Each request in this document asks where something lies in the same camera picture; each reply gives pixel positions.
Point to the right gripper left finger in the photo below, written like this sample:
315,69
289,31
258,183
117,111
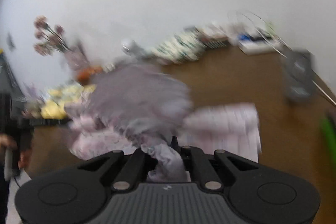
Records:
134,171

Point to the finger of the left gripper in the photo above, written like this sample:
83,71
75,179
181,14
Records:
44,122

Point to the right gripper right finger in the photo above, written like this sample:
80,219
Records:
199,167

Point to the pink floral ruffled garment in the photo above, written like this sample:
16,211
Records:
149,108

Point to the cream green-flower garment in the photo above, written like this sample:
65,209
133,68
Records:
179,48

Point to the person left hand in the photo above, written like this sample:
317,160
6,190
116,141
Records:
22,157

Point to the clear box of orange peels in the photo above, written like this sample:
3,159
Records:
84,75

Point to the dried rose bouquet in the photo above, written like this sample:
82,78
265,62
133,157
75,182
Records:
49,39

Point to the white round robot figurine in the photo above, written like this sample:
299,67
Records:
131,48

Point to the dark tissue box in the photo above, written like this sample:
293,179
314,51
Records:
213,37

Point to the white power strip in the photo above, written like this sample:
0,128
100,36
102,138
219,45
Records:
257,47

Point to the blue toy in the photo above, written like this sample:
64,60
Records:
244,37

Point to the green stand base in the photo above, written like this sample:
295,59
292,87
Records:
327,127

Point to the black wireless charger phone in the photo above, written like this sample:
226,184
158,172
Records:
298,75

